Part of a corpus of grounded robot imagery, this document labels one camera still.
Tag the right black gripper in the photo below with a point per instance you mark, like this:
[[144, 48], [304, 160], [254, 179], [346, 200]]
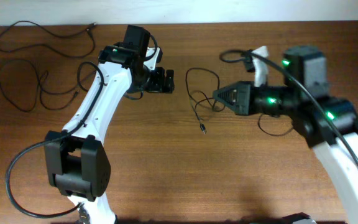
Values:
[[246, 98]]

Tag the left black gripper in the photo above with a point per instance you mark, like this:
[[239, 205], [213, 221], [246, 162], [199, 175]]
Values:
[[161, 81]]

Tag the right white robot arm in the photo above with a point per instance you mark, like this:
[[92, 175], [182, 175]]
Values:
[[298, 88]]

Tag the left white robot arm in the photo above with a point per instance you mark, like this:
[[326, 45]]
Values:
[[77, 164]]

